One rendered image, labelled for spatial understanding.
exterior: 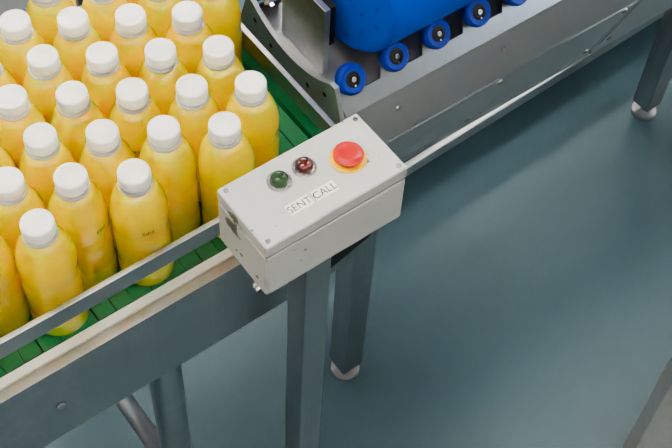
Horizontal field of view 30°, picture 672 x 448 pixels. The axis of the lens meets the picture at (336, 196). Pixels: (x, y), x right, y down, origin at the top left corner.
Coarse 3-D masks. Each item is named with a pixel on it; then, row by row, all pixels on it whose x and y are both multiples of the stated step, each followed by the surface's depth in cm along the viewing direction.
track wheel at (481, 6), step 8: (480, 0) 178; (464, 8) 178; (472, 8) 178; (480, 8) 179; (488, 8) 179; (464, 16) 178; (472, 16) 178; (480, 16) 179; (488, 16) 180; (472, 24) 179; (480, 24) 179
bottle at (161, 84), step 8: (176, 56) 157; (144, 64) 157; (176, 64) 156; (144, 72) 156; (152, 72) 156; (160, 72) 155; (168, 72) 155; (176, 72) 156; (184, 72) 158; (144, 80) 157; (152, 80) 156; (160, 80) 156; (168, 80) 156; (176, 80) 156; (152, 88) 156; (160, 88) 156; (168, 88) 156; (152, 96) 157; (160, 96) 157; (168, 96) 157; (160, 104) 158; (168, 104) 158
